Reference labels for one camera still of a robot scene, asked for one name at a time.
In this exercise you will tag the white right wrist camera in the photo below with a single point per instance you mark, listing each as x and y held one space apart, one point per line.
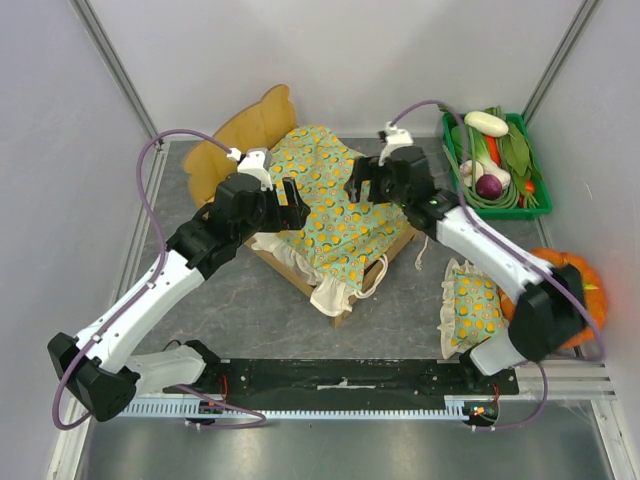
393 138

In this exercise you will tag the orange pumpkin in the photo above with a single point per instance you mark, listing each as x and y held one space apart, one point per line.
594 292

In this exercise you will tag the green long beans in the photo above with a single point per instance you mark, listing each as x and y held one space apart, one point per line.
507 200

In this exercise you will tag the white rope tie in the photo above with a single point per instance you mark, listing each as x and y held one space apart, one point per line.
373 277
418 263

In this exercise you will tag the green plastic crate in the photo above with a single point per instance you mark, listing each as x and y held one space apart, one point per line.
529 206

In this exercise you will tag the bok choy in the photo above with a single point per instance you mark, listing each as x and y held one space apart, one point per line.
477 152

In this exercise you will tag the purple onion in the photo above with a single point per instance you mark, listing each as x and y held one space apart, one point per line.
488 187

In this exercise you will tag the lemon print cushion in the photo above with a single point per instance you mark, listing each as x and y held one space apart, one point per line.
340 240

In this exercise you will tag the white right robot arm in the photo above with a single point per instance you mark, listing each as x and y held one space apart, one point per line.
549 301

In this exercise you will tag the orange carrot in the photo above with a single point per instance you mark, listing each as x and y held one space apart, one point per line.
493 150

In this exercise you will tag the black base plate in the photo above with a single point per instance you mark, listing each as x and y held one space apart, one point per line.
345 384

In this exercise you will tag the green spinach leaves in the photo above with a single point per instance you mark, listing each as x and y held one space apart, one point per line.
515 149

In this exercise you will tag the wooden pet bed frame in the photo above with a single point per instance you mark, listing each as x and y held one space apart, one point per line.
263 125

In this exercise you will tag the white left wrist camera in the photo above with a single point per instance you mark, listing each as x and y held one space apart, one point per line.
254 162

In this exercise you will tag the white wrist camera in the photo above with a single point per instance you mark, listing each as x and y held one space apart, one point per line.
393 138
254 162

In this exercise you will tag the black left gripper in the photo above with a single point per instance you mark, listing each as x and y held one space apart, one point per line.
293 216

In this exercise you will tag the white front rope tie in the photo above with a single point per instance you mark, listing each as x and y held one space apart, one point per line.
373 277

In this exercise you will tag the white mushroom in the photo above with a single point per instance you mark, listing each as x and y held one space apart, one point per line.
466 173

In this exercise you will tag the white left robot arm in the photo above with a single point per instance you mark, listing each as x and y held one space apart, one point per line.
97 366

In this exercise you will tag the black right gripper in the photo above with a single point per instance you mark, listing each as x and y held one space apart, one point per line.
373 182

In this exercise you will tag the white eggplant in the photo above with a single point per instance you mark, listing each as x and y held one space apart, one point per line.
486 123

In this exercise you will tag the white cable duct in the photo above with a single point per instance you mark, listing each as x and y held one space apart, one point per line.
194 408

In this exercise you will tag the small lemon print pillow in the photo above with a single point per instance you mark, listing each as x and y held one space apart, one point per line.
471 311

